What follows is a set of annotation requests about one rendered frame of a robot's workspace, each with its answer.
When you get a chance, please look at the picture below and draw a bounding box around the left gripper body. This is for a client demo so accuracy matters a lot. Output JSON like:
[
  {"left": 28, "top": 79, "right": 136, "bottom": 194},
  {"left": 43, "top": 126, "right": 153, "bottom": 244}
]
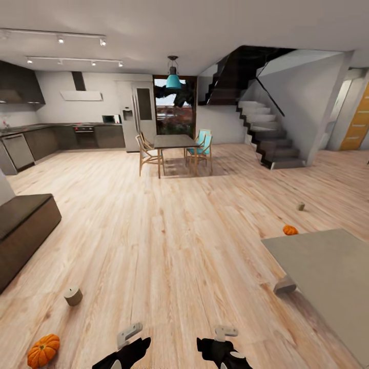
[{"left": 118, "top": 338, "right": 146, "bottom": 369}]

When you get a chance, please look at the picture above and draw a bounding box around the pillar candle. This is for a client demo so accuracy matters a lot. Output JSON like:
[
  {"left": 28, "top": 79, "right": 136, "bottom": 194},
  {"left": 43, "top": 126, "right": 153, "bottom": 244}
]
[
  {"left": 64, "top": 285, "right": 83, "bottom": 306},
  {"left": 295, "top": 201, "right": 305, "bottom": 211}
]

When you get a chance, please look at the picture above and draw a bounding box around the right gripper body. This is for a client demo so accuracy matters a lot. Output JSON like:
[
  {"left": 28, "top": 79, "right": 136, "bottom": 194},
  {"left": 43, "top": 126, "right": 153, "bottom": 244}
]
[{"left": 202, "top": 338, "right": 234, "bottom": 365}]

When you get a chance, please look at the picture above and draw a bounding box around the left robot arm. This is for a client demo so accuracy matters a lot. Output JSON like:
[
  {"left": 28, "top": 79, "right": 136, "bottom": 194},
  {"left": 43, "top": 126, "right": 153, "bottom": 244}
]
[{"left": 92, "top": 322, "right": 151, "bottom": 369}]

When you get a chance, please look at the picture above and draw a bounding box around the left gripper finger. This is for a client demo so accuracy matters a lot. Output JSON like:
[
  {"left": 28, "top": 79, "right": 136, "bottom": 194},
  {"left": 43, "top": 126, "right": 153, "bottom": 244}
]
[{"left": 142, "top": 337, "right": 151, "bottom": 350}]

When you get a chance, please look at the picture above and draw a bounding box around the pumpkin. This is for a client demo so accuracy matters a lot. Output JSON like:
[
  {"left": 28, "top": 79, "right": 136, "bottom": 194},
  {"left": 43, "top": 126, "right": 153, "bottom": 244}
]
[
  {"left": 283, "top": 225, "right": 298, "bottom": 236},
  {"left": 27, "top": 334, "right": 60, "bottom": 369}
]

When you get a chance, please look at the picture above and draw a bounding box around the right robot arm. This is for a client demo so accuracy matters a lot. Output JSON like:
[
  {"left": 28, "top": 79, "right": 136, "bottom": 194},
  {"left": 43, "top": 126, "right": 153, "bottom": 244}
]
[{"left": 197, "top": 324, "right": 253, "bottom": 369}]

